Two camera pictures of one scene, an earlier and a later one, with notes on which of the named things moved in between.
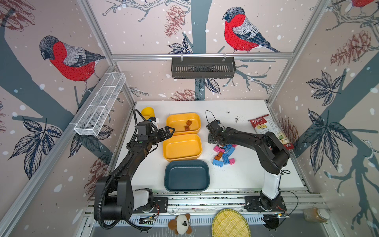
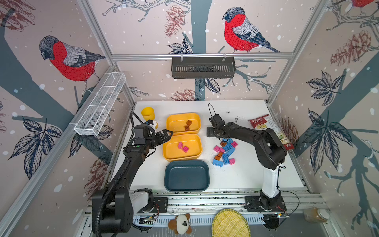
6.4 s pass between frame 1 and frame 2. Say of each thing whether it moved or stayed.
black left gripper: stayed
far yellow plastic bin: stayed
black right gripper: moved
